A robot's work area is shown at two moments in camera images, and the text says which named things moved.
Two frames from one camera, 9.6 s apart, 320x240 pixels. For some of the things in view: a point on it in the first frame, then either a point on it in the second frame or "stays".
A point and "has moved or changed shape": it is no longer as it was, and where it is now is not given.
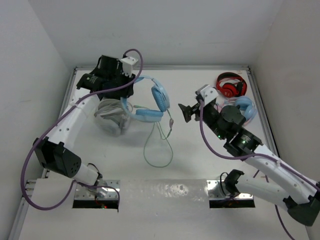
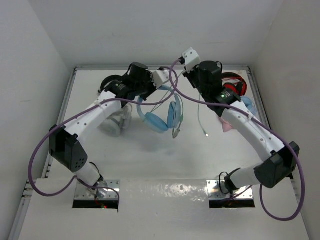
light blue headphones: x=150 y=115 has moved or changed shape
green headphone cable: x=171 y=126 -> x=176 y=130
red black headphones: x=231 y=85 stays
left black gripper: x=124 y=92 -> x=148 y=77
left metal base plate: x=83 y=199 stays
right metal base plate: x=217 y=199 stays
